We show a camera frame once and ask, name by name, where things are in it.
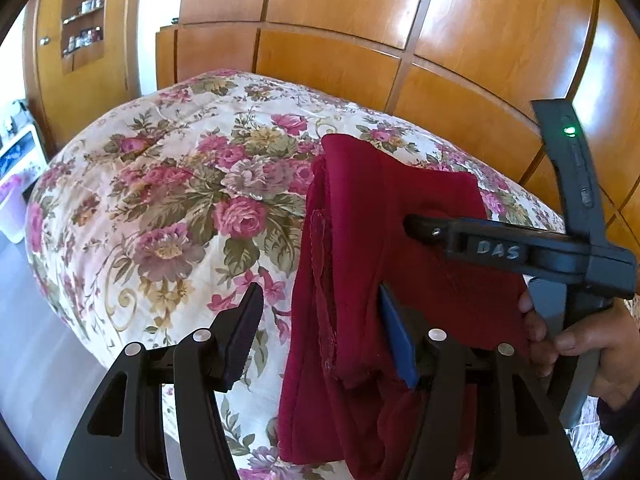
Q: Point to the person's right hand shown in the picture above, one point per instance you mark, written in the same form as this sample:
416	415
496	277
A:
617	350

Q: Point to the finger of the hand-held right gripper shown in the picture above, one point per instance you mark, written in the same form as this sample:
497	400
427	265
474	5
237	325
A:
480	242

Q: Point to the maroon embroidered sweater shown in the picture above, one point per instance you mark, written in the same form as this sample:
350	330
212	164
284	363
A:
360	240

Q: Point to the white plastic bin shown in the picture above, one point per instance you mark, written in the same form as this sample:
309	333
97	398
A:
15	215

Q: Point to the white storage box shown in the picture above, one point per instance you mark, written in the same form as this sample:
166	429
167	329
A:
22	152

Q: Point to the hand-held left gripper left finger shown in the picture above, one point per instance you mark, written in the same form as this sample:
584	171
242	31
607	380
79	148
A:
240	340

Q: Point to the wooden shelf cabinet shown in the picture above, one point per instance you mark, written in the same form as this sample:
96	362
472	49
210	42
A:
90	90

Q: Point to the wooden shelf with bottles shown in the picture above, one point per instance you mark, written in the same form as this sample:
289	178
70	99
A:
87	5

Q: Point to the floral bedspread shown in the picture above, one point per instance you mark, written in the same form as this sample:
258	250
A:
175	200

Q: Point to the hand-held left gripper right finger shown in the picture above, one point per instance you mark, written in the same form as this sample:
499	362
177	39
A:
397	335

